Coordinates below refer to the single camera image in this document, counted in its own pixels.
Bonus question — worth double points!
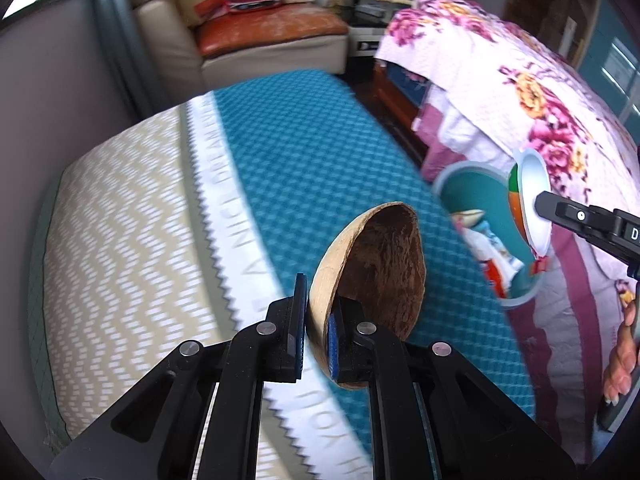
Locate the orange green paper cup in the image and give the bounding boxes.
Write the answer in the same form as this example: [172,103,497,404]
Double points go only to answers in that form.
[508,148,552,260]

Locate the brown coconut shell half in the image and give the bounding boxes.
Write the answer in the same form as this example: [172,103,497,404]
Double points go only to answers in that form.
[307,202,426,390]

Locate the light blue milk carton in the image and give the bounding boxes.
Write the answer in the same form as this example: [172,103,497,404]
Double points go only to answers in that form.
[450,209,524,299]

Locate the teal round trash bin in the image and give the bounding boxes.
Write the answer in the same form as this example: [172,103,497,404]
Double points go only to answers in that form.
[433,162,542,309]

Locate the right hand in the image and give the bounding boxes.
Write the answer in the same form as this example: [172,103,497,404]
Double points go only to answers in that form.
[603,304,638,405]

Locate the beige patterned pillow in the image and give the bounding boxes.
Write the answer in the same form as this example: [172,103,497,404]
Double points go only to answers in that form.
[27,102,281,480]

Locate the orange sofa cushion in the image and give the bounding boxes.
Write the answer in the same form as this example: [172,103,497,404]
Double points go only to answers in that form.
[194,3,348,58]

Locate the beige leather sofa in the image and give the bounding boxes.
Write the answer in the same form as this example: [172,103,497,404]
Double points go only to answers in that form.
[129,0,348,101]

